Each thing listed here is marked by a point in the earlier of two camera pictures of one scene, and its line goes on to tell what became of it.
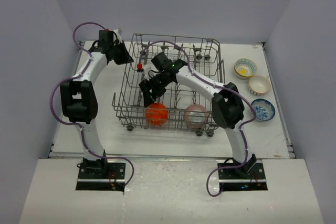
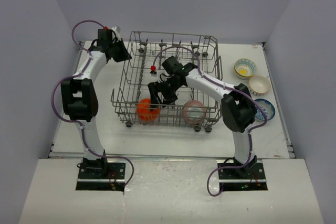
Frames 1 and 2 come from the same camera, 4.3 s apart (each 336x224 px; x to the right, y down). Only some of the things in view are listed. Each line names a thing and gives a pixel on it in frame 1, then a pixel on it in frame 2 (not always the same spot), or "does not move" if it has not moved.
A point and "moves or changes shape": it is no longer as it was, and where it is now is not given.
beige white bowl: (259, 85) does not move
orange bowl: (156, 114) -> (145, 112)
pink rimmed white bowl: (196, 116) moves or changes shape
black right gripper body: (158, 84) -> (169, 87)
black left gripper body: (119, 55) does not move
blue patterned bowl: (265, 109) does not move
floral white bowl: (244, 68) does not move
